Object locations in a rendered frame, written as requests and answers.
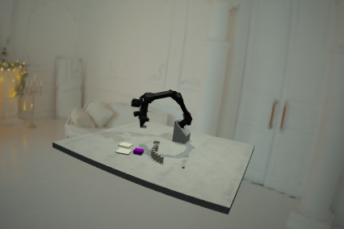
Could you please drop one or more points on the purple block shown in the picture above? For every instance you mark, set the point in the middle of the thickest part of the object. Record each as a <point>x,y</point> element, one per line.
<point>138,151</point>

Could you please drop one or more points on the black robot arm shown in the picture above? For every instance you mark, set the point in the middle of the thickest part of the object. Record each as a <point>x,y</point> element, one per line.
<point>149,97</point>

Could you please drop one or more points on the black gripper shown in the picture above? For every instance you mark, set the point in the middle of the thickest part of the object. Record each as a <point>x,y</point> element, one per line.
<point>144,117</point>

